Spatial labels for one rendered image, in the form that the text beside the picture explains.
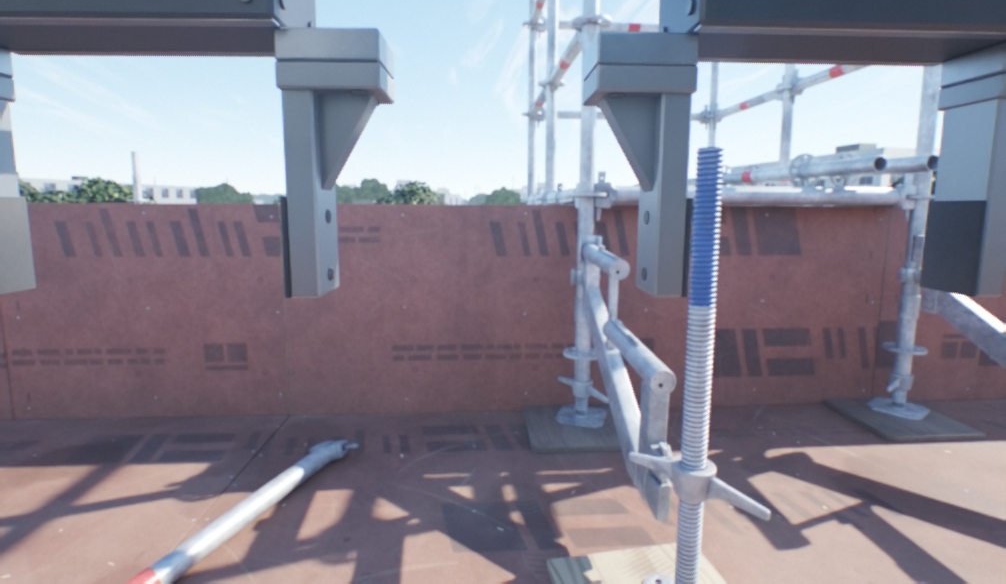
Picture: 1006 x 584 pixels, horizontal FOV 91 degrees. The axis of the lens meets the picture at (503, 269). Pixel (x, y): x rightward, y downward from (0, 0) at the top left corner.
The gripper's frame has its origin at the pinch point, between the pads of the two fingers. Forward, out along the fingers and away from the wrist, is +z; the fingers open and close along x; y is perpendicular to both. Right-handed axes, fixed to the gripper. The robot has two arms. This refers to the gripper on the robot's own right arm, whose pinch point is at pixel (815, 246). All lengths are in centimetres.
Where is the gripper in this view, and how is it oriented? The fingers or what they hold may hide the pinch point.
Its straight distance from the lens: 25.4
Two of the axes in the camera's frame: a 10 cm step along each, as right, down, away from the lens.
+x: 10.0, 0.0, 0.3
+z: 0.0, 9.9, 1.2
